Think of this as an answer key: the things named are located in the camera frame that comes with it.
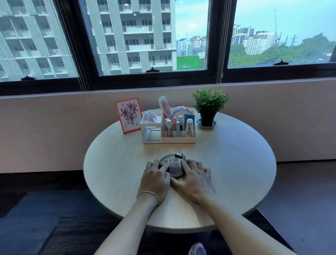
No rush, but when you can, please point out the person's right hand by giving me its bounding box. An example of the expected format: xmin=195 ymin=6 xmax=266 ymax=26
xmin=170 ymin=159 xmax=216 ymax=206

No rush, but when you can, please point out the person's left hand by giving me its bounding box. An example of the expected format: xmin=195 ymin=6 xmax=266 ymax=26
xmin=136 ymin=160 xmax=173 ymax=206

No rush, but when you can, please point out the round dark domed mirror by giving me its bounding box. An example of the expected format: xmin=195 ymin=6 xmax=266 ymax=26
xmin=157 ymin=154 xmax=190 ymax=180

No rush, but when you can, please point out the person's right forearm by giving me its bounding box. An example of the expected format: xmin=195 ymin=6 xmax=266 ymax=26
xmin=197 ymin=196 xmax=298 ymax=255

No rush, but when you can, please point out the person's left forearm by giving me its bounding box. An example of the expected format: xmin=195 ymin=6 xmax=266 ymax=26
xmin=93 ymin=196 xmax=161 ymax=255

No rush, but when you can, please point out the white cosmetics organizer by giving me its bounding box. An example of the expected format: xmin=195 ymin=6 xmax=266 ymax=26
xmin=161 ymin=116 xmax=197 ymax=144

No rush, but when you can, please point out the white storage box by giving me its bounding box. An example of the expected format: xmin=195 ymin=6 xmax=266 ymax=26
xmin=140 ymin=110 xmax=163 ymax=144

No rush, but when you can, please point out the blue white saucer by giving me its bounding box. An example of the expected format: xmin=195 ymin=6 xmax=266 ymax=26
xmin=197 ymin=118 xmax=217 ymax=128

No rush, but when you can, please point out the black plant pot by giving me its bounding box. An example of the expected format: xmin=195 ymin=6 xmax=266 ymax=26
xmin=200 ymin=112 xmax=217 ymax=127

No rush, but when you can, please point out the pink plastic wrap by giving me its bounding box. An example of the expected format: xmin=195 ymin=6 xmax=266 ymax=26
xmin=142 ymin=109 xmax=165 ymax=124

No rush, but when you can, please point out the white blue patterned round pouch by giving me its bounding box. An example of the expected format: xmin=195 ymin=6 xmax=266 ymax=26
xmin=172 ymin=106 xmax=191 ymax=121

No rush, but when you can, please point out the orange framed flower drawing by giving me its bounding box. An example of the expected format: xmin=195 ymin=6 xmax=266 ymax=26
xmin=114 ymin=97 xmax=143 ymax=135

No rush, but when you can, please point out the pink comb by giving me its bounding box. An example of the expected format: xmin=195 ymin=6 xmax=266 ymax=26
xmin=158 ymin=96 xmax=174 ymax=119

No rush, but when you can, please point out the green artificial plant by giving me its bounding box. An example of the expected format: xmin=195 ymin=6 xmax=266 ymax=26
xmin=192 ymin=87 xmax=231 ymax=115

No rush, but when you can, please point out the grey shoe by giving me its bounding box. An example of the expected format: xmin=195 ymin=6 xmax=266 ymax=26
xmin=188 ymin=242 xmax=208 ymax=255

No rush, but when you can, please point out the white apartment building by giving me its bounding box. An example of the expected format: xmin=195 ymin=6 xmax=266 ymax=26
xmin=0 ymin=0 xmax=177 ymax=82

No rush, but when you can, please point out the thin gold bracelet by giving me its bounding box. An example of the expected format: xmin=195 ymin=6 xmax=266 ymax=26
xmin=136 ymin=191 xmax=161 ymax=206

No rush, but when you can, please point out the black window frame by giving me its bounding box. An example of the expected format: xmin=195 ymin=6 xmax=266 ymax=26
xmin=0 ymin=0 xmax=336 ymax=97

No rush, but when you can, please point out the beaded blind cord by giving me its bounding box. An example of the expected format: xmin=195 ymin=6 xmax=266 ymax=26
xmin=216 ymin=0 xmax=233 ymax=85
xmin=50 ymin=0 xmax=90 ymax=93

